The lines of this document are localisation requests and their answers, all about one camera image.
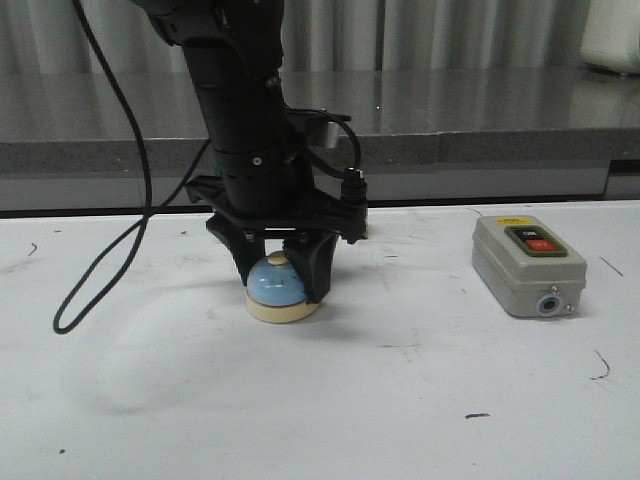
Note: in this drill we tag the black selector switch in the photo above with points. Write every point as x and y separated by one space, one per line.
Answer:
366 220

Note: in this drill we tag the grey on-off switch box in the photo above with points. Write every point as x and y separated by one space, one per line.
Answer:
528 268

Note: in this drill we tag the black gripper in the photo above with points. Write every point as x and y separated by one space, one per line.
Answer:
280 197

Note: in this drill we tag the blue and cream desk bell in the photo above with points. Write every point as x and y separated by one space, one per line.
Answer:
275 292

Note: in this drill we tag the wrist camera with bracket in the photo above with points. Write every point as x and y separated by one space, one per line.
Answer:
319 128

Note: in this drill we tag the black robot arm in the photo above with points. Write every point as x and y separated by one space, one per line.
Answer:
233 52

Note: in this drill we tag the grey stone counter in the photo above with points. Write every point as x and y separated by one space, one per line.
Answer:
427 136

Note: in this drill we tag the white appliance on counter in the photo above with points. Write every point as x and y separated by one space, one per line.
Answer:
610 38

